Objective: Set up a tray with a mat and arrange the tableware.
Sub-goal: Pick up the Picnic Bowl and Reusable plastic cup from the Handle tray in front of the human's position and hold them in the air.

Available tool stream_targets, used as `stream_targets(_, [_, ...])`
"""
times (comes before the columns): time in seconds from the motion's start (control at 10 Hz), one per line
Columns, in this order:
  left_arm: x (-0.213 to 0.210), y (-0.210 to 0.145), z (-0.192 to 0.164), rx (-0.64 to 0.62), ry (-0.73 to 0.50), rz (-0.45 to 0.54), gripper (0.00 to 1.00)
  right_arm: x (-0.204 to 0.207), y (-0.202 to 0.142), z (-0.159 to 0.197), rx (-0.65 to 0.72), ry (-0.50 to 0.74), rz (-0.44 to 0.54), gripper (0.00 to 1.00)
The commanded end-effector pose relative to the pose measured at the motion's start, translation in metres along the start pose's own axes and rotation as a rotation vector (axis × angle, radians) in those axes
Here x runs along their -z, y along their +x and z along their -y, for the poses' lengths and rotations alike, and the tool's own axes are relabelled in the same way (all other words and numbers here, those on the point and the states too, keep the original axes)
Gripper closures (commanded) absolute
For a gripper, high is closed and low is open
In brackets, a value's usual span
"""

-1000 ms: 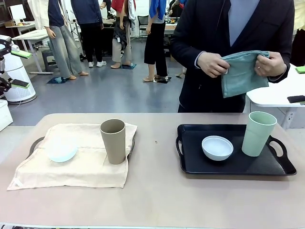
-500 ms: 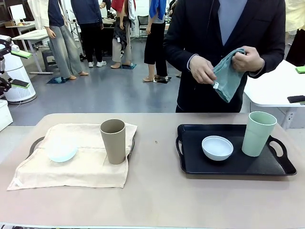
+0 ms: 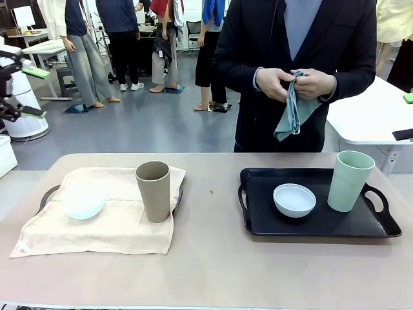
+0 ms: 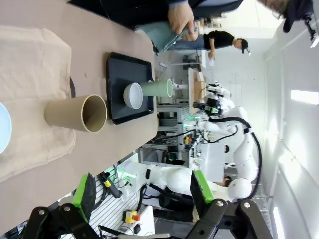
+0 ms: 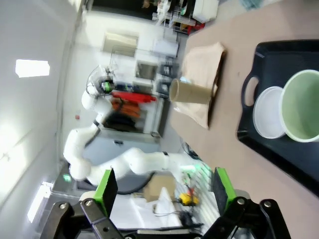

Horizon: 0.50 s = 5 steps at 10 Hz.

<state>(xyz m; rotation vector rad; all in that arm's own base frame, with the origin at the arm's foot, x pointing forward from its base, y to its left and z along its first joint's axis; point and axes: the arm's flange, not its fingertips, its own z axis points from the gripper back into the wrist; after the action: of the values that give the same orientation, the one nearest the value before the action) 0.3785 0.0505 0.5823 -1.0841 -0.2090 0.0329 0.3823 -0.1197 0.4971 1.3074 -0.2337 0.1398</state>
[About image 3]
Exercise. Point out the beige cloth mat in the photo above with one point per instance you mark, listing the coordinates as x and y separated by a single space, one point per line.
96 232

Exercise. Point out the mannequin in tan trousers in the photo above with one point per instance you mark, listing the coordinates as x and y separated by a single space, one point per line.
164 61

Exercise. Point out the white upright bowl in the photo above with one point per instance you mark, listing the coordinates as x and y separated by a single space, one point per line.
294 203

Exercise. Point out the white box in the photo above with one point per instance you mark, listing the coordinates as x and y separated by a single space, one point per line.
6 155

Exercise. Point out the person's right forearm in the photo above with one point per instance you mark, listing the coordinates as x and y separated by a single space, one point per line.
235 69

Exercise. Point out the mannequin in black trousers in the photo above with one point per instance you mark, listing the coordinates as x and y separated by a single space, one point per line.
208 64

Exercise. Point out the mannequin in grey wide trousers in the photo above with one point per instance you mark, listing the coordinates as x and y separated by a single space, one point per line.
84 64

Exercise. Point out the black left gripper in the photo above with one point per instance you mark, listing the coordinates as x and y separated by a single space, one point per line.
4 84

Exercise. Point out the person in dark blazer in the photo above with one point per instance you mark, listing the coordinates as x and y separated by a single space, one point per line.
251 38

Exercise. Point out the white side table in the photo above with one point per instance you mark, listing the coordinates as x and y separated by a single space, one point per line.
361 119

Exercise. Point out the blue floor mat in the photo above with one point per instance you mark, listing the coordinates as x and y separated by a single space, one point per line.
179 90
75 108

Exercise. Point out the teal cloth mat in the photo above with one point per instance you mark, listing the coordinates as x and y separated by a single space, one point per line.
292 119

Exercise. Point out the wooden-top desk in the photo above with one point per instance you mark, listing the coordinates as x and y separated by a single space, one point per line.
29 33

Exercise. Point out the white monitor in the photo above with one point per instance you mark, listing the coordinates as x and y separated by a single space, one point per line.
23 16

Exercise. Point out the white height-adjustable desk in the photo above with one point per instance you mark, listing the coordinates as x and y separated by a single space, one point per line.
45 48

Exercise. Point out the black office chair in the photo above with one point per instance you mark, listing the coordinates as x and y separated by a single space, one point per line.
193 32

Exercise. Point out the person in navy top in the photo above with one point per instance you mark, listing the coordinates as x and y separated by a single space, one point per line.
121 19

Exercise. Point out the person's right hand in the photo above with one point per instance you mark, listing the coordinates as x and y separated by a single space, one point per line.
272 84

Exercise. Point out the person's left forearm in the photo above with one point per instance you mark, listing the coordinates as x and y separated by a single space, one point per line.
355 80

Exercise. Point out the tall light green cup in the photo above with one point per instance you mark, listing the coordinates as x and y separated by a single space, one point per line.
348 187

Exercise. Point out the mannequin in black garment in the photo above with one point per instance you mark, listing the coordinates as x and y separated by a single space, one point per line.
403 66

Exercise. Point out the grey stool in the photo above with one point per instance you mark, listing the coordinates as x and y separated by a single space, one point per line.
66 80

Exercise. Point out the dark mannequin base plate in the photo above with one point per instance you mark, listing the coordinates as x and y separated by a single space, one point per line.
222 108

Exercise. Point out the tall beige cup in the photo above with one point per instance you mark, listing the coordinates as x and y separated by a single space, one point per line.
155 200

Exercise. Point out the mannequin in yellow garment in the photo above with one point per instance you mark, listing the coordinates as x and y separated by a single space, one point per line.
392 22

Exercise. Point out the person's left hand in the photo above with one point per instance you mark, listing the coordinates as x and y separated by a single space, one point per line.
314 85

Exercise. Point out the white bowl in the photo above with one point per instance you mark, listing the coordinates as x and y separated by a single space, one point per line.
294 203
82 208

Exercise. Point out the right gripper green-padded finger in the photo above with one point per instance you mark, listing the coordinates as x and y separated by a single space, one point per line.
404 134
409 98

